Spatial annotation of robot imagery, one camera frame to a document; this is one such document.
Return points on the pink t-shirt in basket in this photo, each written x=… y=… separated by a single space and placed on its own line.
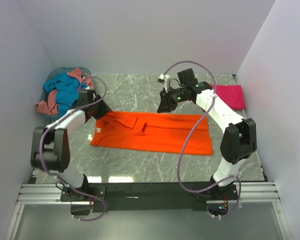
x=46 y=106

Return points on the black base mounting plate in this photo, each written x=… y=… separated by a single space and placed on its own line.
x=135 y=196

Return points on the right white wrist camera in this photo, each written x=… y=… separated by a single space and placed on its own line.
x=165 y=80

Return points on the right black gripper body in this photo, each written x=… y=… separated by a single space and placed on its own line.
x=178 y=96

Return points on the orange t-shirt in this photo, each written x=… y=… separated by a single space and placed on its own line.
x=154 y=132

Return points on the folded magenta t-shirt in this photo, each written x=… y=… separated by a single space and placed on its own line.
x=232 y=95

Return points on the aluminium rail frame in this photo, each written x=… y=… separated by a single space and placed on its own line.
x=256 y=214

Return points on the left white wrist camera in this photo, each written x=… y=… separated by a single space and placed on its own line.
x=89 y=88

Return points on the blue t-shirt in basket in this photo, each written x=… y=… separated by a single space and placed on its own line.
x=62 y=92

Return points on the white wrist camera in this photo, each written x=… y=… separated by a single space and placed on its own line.
x=89 y=88
x=165 y=80

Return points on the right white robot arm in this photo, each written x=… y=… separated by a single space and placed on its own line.
x=239 y=139

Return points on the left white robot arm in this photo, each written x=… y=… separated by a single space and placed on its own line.
x=50 y=151

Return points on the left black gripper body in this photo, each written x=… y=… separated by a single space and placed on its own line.
x=95 y=108

